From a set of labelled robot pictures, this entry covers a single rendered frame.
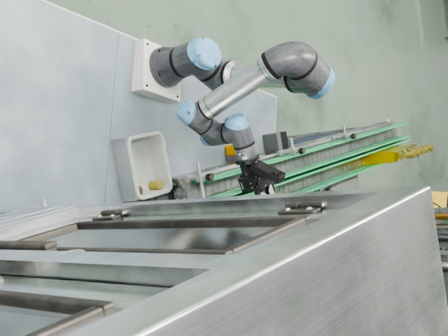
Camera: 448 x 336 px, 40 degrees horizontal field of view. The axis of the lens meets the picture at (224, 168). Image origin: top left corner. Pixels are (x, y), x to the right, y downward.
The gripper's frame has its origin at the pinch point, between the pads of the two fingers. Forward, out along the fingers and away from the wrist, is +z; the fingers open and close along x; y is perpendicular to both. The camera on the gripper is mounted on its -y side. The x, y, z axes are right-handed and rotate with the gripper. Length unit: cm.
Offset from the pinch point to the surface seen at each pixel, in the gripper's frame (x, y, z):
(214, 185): -5.8, 27.7, -8.2
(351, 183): -101, 28, 38
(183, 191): 9.3, 28.6, -13.4
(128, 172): 25, 34, -29
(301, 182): -60, 28, 17
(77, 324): 133, -86, -57
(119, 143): 22, 36, -39
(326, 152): -87, 28, 14
